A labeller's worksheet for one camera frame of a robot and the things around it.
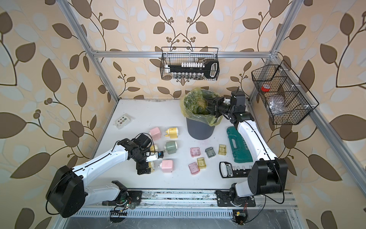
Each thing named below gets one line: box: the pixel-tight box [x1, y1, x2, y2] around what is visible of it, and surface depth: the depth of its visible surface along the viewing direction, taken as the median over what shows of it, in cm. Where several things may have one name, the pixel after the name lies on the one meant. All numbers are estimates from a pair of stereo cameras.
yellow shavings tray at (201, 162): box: [196, 156, 207, 169], surface depth 88 cm
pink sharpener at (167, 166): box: [161, 159, 174, 173], surface depth 81 cm
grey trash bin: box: [185, 117, 216, 140], surface depth 101 cm
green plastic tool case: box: [226, 126, 254, 164], surface depth 89 cm
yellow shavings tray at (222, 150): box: [218, 144, 227, 156], surface depth 93 cm
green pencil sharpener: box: [164, 141, 178, 155], surface depth 88 cm
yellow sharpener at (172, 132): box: [164, 127, 179, 139], surface depth 95 cm
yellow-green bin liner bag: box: [180, 87, 223, 127], surface depth 84 cm
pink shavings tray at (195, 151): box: [190, 146, 202, 158], surface depth 93 cm
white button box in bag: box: [112, 113, 136, 130], surface depth 107 cm
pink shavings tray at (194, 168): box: [188, 161, 201, 176], surface depth 86 cm
